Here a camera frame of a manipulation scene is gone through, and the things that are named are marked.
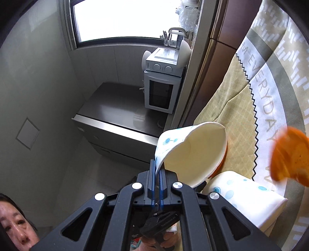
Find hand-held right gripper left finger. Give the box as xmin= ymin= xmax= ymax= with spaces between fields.
xmin=30 ymin=159 xmax=156 ymax=251

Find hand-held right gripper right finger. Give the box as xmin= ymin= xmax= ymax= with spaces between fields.
xmin=158 ymin=169 xmax=282 ymax=251

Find blue dotted paper cup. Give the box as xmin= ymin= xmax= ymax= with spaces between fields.
xmin=154 ymin=122 xmax=227 ymax=189
xmin=201 ymin=170 xmax=288 ymax=230

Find person's left hand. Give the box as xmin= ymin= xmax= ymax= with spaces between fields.
xmin=142 ymin=230 xmax=180 ymax=251

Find grey refrigerator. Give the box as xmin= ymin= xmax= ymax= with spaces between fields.
xmin=72 ymin=82 xmax=169 ymax=168

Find yellow tablecloth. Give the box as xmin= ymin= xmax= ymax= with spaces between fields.
xmin=193 ymin=57 xmax=260 ymax=180

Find white microwave oven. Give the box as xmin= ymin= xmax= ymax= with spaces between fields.
xmin=144 ymin=47 xmax=183 ymax=114

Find white round dish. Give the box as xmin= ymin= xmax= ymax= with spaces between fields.
xmin=141 ymin=50 xmax=152 ymax=70

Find orange peel piece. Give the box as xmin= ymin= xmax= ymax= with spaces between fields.
xmin=270 ymin=126 xmax=309 ymax=187

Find white bowl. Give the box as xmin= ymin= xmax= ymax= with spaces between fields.
xmin=177 ymin=39 xmax=192 ymax=68

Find person's face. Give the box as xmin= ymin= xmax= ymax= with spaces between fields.
xmin=0 ymin=193 xmax=40 ymax=251

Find brown kitchen counter cabinet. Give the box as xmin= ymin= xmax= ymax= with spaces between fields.
xmin=169 ymin=0 xmax=263 ymax=136

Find grey white printed mat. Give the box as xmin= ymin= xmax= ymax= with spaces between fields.
xmin=235 ymin=0 xmax=309 ymax=251

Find kitchen window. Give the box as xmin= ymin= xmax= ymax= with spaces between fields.
xmin=64 ymin=0 xmax=201 ymax=50

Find clear plastic bags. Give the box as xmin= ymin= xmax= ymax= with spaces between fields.
xmin=177 ymin=0 xmax=201 ymax=32

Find white wall access panel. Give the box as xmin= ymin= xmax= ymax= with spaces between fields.
xmin=16 ymin=118 xmax=40 ymax=150

